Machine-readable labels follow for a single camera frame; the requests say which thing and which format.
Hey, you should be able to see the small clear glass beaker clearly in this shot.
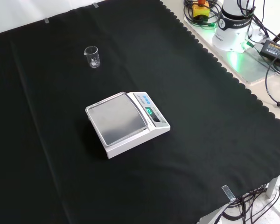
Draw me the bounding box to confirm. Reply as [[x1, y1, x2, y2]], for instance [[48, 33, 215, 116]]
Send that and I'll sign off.
[[83, 46, 101, 69]]

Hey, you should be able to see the white electronic balance steel pan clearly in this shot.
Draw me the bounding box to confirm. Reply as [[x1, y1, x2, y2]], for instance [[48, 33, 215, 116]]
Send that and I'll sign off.
[[85, 91, 171, 160]]

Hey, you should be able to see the black bench cloth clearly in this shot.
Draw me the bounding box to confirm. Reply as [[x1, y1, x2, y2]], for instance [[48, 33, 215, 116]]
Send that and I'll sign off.
[[0, 0, 280, 224]]

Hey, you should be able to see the pale base board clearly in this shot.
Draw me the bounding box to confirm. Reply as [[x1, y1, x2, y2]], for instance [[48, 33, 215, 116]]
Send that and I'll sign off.
[[183, 14, 280, 85]]

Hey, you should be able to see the yellow stop button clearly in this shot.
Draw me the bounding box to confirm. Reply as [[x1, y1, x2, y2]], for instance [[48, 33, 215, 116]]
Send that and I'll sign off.
[[192, 0, 210, 19]]

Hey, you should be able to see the black power adapter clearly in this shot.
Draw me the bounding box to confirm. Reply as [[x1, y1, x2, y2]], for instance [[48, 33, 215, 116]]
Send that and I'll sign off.
[[259, 39, 280, 63]]

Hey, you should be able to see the white table leg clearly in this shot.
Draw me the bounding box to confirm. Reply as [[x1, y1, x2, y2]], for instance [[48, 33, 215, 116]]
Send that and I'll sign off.
[[266, 174, 280, 199]]

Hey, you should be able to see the black tripod leg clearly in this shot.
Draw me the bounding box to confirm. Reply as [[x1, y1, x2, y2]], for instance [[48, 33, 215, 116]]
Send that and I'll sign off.
[[269, 20, 280, 45]]

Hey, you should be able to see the black cable bundle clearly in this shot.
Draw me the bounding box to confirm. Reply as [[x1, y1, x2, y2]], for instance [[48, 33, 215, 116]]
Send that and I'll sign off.
[[220, 184, 280, 224]]

